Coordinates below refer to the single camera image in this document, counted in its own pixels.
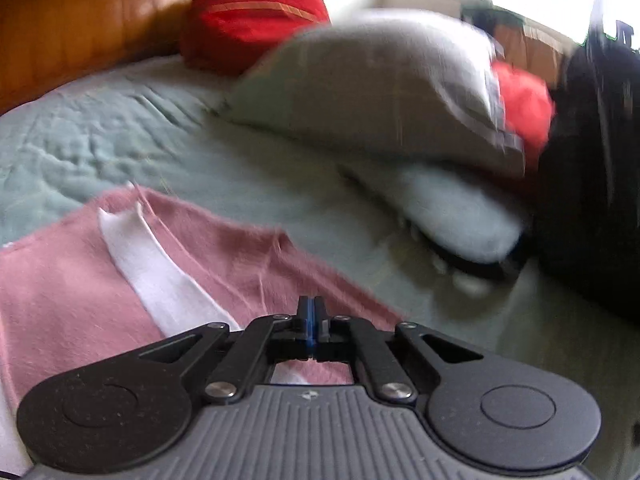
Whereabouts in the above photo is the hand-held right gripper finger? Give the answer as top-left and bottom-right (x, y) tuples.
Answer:
(139, 296), (314, 404)
(314, 297), (485, 404)

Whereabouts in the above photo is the pink and white sweater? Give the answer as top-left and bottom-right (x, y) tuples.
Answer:
(0, 182), (406, 478)

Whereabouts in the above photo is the green plaid blanket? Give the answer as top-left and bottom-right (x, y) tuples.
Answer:
(0, 55), (640, 480)

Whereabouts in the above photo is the grey-green plaid pillow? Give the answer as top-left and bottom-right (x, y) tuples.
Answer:
(220, 9), (527, 179)

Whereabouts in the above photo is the red cushion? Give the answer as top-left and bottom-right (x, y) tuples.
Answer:
(492, 62), (557, 162)

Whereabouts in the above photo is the black backpack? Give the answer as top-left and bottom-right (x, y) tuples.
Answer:
(400, 25), (640, 322)

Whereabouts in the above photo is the red pillow with gold line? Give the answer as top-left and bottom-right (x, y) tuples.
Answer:
(180, 0), (332, 77)

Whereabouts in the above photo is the tan cloth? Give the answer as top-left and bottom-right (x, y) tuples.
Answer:
(495, 25), (567, 86)

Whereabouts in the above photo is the wooden headboard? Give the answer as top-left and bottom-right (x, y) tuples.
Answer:
(0, 0), (261, 116)

